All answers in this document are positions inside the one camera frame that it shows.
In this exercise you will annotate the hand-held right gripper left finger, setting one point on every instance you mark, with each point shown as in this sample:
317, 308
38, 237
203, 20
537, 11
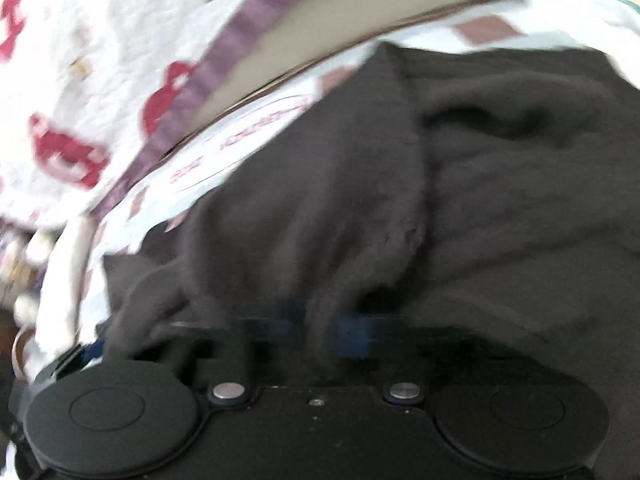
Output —
250, 345

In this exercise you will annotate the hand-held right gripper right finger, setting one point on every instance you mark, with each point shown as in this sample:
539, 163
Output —
356, 336

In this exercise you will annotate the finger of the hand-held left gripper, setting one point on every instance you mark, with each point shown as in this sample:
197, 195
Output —
75, 360

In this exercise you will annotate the dark brown knit sweater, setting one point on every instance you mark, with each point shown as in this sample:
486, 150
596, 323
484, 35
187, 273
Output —
450, 185

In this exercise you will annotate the white folded cloth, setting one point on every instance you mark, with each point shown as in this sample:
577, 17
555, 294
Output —
65, 285

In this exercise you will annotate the grey bunny plush toy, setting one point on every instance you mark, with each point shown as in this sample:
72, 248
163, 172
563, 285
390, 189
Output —
37, 251

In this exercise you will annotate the white red bear print quilt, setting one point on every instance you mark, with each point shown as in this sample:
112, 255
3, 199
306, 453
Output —
100, 50

